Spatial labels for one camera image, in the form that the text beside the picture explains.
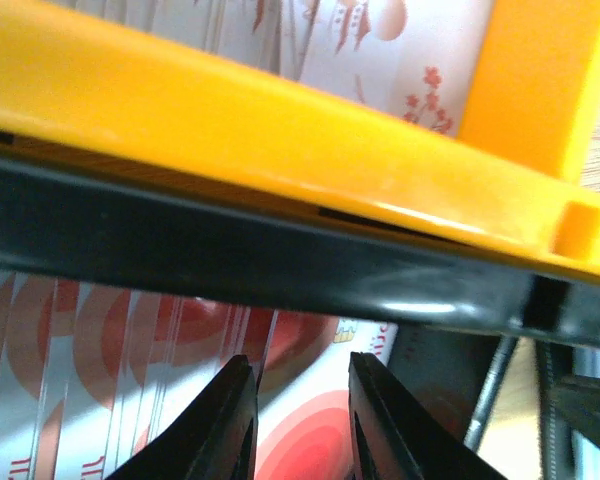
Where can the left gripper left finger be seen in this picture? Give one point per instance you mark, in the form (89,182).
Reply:
(215,437)

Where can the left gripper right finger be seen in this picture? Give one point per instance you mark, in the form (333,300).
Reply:
(394,437)

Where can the black bin with red cards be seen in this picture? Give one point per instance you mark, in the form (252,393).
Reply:
(458,317)

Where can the red patterned card stack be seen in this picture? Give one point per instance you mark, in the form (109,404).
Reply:
(90,375)

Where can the yellow card bin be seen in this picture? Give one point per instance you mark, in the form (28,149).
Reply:
(71,79)

